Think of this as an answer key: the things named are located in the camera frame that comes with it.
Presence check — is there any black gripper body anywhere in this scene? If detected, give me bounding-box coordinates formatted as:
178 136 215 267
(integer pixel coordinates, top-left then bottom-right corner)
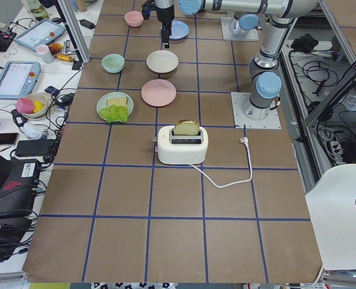
142 0 175 30

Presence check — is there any blue plate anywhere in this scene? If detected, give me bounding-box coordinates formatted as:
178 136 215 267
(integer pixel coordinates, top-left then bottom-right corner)
169 20 190 40

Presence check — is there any pink plate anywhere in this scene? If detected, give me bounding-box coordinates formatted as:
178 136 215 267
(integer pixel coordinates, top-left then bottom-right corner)
141 79 176 107

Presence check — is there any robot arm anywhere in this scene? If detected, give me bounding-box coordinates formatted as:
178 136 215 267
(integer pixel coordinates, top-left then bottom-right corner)
242 16 296 121
142 0 317 48

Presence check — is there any cream plate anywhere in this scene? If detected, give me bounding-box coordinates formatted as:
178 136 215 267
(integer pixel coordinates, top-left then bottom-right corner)
146 50 179 73

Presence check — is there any pink bowl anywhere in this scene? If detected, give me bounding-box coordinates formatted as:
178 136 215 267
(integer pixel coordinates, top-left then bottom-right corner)
124 11 144 28

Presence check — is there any green bowl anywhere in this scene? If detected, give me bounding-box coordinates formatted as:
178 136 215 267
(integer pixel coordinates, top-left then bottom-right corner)
101 54 125 73

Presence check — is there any black power adapter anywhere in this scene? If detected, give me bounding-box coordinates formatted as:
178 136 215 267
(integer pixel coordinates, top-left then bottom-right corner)
79 19 96 30

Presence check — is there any bread slice on plate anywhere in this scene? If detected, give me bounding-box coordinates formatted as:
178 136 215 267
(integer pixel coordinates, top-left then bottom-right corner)
107 97 128 108

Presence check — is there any green lettuce leaf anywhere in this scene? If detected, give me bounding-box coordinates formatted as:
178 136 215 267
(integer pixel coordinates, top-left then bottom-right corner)
98 105 128 123

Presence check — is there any green plate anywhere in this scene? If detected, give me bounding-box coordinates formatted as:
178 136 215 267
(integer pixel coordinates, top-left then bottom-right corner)
96 92 134 116

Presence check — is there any toast slice in toaster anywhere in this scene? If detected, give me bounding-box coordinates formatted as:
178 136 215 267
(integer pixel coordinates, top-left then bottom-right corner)
173 120 199 135

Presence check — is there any white toaster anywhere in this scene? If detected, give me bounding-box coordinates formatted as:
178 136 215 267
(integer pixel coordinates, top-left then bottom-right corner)
156 125 208 165

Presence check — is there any far teach pendant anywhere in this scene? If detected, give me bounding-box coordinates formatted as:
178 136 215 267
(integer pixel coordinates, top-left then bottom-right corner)
14 19 66 51

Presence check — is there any teach pendant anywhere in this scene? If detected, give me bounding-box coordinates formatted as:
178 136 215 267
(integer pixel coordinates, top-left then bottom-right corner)
0 61 41 100
14 19 66 51

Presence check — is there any pink cup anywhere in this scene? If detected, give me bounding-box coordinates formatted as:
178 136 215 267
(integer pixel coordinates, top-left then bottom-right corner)
35 45 54 63

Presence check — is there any cream bowl with toys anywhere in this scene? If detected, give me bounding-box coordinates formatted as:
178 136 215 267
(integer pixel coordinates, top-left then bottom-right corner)
16 92 51 120

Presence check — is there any near teach pendant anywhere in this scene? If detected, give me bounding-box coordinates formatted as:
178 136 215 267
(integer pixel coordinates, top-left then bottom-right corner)
0 61 41 100

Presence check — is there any black smartphone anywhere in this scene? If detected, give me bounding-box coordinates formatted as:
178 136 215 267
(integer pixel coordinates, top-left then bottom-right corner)
0 132 19 146

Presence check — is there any white chair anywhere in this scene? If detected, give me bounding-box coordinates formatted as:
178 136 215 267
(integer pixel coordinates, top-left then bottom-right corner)
305 164 356 270

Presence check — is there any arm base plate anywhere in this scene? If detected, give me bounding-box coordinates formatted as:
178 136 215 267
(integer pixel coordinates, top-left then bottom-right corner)
231 92 281 129
220 17 259 42

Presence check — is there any white toaster power cable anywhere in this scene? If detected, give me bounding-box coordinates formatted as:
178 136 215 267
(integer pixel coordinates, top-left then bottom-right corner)
188 137 254 190

